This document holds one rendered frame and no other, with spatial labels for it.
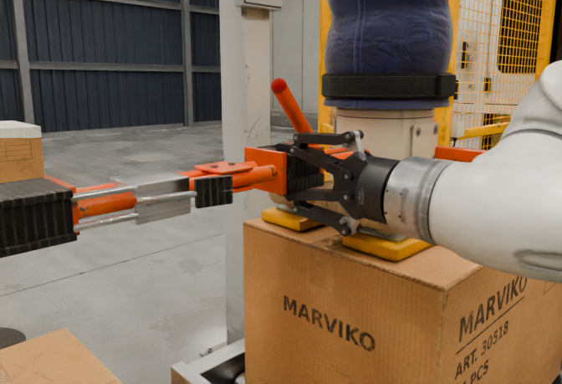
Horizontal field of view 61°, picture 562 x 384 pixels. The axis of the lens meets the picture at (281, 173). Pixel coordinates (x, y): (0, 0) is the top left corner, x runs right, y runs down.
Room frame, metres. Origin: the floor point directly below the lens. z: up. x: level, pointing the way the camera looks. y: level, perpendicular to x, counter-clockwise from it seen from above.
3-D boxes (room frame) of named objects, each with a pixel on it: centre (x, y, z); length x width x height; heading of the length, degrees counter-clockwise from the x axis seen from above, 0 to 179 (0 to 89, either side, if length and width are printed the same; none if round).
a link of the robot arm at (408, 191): (0.50, -0.16, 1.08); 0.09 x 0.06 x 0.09; 134
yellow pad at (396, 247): (0.78, -0.25, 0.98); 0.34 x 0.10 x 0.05; 134
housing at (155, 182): (0.53, 0.15, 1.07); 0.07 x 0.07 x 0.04; 44
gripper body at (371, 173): (0.55, -0.10, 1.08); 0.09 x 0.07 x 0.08; 44
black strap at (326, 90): (0.85, -0.19, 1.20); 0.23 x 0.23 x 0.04
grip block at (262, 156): (0.68, 0.00, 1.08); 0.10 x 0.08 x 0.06; 44
